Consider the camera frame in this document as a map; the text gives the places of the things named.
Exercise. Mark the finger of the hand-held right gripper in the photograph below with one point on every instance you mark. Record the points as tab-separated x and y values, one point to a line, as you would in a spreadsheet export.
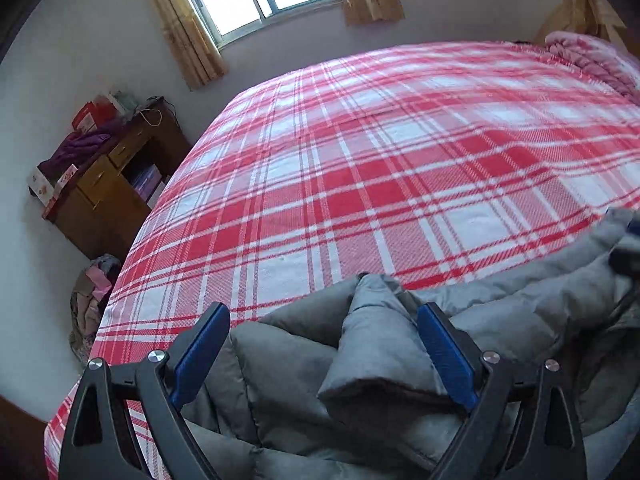
626	260
634	225

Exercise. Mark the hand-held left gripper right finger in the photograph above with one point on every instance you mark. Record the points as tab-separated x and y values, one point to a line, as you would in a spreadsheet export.
445	355

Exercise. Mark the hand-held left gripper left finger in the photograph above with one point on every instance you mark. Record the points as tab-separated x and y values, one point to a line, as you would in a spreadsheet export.
200	355

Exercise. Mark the grey puffer jacket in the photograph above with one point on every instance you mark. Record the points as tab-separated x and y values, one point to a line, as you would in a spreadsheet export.
380	360

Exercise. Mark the pile of clothes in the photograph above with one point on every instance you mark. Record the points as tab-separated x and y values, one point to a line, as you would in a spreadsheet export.
92	300

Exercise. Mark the purple clothes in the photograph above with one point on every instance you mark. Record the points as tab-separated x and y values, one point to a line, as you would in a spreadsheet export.
80	150

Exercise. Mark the pink folded quilt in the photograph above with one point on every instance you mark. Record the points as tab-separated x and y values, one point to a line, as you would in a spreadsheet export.
590	55

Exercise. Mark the stack of books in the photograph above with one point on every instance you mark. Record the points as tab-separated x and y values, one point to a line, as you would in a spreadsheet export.
147	185

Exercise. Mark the brown wooden desk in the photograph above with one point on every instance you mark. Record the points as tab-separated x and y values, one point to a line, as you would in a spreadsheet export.
110	195

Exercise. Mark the brown wooden furniture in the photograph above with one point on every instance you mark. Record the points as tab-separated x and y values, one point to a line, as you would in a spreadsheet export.
20	440

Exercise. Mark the bed with red plaid sheet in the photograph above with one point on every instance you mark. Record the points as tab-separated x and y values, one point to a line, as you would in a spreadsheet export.
350	160

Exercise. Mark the flat pink box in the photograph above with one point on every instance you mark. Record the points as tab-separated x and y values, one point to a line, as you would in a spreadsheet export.
62	185

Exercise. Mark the long yellow curtain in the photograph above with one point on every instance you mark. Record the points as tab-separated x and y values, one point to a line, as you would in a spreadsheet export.
570	15

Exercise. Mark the white printed box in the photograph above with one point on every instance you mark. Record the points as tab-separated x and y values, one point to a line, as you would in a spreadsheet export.
41	185

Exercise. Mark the pale green bag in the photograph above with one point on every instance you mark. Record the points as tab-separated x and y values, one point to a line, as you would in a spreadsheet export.
127	102

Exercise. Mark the red box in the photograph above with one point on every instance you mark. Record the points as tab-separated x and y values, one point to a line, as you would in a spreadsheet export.
92	112

